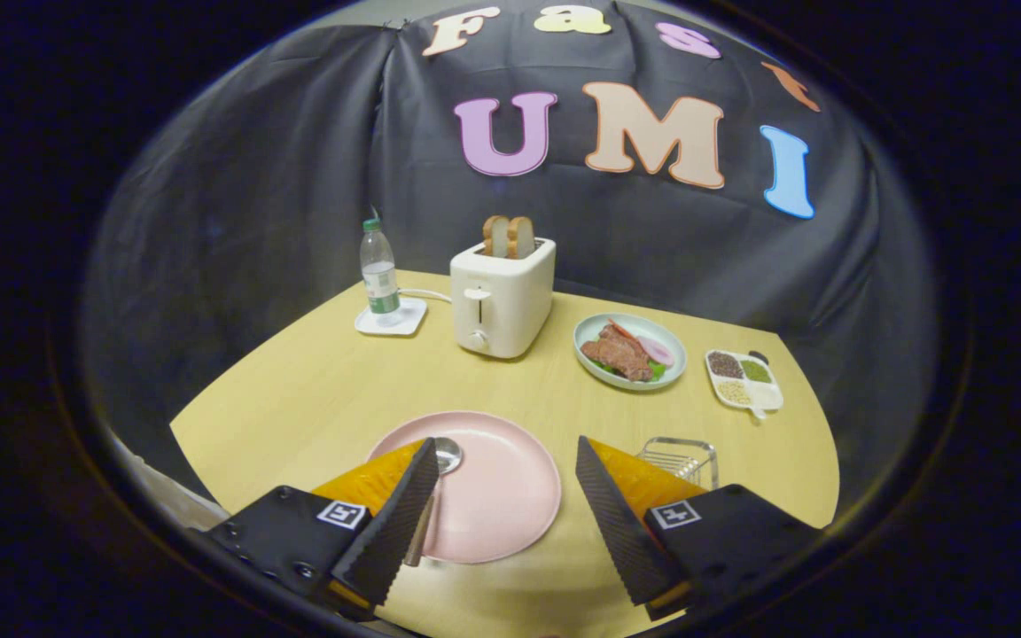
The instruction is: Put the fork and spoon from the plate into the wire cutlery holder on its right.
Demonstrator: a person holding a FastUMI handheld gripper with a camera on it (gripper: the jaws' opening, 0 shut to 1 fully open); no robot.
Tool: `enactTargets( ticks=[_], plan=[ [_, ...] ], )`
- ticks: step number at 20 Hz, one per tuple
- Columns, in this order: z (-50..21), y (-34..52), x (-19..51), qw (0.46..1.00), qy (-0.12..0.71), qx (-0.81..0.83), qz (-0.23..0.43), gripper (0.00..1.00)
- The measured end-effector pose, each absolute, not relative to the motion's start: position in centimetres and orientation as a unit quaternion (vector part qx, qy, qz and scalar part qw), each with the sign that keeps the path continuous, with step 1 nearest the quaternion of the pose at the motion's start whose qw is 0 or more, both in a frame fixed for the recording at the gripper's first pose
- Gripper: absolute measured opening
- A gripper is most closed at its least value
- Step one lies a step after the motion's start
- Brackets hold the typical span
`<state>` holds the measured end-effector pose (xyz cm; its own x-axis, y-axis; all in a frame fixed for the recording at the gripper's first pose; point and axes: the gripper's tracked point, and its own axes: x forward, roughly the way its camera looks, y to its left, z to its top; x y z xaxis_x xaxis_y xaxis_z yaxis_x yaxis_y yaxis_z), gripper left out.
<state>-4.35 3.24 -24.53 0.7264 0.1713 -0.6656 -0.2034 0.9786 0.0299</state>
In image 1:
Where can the pink ham slice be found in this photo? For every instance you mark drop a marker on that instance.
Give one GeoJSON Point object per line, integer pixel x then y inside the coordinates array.
{"type": "Point", "coordinates": [657, 351]}

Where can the green lettuce leaf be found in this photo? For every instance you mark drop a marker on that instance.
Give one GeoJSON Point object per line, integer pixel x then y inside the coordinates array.
{"type": "Point", "coordinates": [656, 372]}

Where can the toasted bread slice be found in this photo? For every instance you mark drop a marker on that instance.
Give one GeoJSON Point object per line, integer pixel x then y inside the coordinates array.
{"type": "Point", "coordinates": [521, 239]}
{"type": "Point", "coordinates": [495, 237]}

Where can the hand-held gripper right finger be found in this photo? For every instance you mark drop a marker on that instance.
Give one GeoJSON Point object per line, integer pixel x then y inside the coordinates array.
{"type": "Point", "coordinates": [621, 532]}

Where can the brown steak piece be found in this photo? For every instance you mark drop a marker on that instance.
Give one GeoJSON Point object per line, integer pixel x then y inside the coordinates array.
{"type": "Point", "coordinates": [619, 354]}

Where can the clear plastic water bottle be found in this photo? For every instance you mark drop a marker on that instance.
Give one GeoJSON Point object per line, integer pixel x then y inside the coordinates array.
{"type": "Point", "coordinates": [380, 275]}

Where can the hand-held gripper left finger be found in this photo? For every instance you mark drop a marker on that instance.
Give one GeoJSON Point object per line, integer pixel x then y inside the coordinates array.
{"type": "Point", "coordinates": [395, 532]}

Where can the pink round plate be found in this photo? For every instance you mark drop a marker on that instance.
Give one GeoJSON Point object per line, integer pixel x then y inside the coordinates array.
{"type": "Point", "coordinates": [502, 496]}

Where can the pale green plate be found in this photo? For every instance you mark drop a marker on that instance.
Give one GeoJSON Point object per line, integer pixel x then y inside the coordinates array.
{"type": "Point", "coordinates": [668, 332]}

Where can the white square coaster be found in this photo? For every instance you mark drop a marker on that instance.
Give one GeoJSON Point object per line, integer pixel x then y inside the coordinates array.
{"type": "Point", "coordinates": [413, 319]}

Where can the white divided condiment dish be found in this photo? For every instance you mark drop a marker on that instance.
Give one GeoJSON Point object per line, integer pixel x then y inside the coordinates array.
{"type": "Point", "coordinates": [744, 381]}

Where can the orange carrot strip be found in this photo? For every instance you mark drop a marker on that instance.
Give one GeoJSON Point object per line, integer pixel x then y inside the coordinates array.
{"type": "Point", "coordinates": [623, 330]}

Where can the cream white toaster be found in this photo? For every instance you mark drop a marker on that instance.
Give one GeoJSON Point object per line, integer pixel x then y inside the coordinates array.
{"type": "Point", "coordinates": [510, 301]}

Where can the person's beige clothing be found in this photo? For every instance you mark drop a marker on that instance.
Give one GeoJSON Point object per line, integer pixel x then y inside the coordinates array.
{"type": "Point", "coordinates": [169, 492]}

